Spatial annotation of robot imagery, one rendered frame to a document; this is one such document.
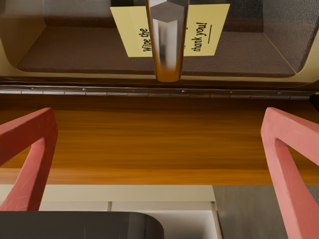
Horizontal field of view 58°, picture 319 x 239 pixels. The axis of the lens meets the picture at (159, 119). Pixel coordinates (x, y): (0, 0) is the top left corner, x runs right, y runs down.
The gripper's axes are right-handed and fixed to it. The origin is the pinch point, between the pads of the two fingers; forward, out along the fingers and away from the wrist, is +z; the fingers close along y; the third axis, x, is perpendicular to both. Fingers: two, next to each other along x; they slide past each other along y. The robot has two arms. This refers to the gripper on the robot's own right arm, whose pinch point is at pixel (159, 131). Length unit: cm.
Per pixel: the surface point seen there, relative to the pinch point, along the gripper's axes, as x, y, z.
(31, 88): 9.7, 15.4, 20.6
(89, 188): 84, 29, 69
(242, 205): 57, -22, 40
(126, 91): 10.3, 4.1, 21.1
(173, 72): -0.4, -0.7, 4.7
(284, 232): 42, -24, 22
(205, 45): 1.2, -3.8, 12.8
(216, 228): 95, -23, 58
